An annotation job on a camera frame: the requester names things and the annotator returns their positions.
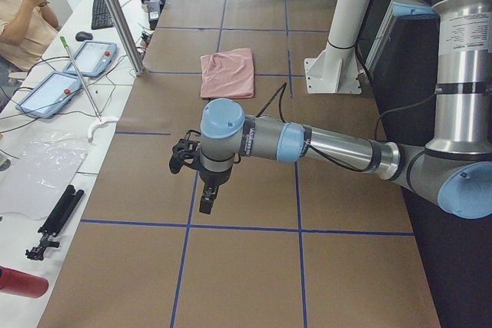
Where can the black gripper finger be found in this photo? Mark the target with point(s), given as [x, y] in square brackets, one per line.
[208, 197]

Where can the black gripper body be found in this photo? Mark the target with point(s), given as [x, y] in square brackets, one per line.
[214, 178]

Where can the pink Snoopy t-shirt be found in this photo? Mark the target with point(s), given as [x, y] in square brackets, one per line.
[228, 74]

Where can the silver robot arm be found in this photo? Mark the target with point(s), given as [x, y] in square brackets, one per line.
[452, 170]

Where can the white curved plastic piece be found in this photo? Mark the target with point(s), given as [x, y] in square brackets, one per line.
[99, 122]

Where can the black folded tripod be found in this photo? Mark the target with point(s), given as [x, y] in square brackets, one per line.
[55, 222]

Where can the far blue teach pendant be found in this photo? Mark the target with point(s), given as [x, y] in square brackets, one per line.
[93, 57]

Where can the blue teach pendant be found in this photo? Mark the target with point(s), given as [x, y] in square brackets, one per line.
[93, 57]
[50, 96]

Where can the near blue teach pendant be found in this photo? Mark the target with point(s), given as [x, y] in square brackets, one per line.
[50, 96]

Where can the clear plastic bag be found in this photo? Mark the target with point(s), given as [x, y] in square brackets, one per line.
[32, 185]

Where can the metal rod green tip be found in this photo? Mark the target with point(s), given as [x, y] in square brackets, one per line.
[78, 73]

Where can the black computer mouse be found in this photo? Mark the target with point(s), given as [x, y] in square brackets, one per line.
[83, 36]

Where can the black keyboard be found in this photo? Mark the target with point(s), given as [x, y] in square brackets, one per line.
[100, 15]

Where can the seated person beige shirt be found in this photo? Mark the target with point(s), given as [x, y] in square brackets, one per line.
[28, 27]

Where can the red bottle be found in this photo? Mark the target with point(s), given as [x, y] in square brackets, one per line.
[22, 284]

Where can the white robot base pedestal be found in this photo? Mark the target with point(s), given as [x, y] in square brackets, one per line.
[334, 70]

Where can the aluminium frame post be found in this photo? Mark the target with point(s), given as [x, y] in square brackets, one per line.
[125, 36]

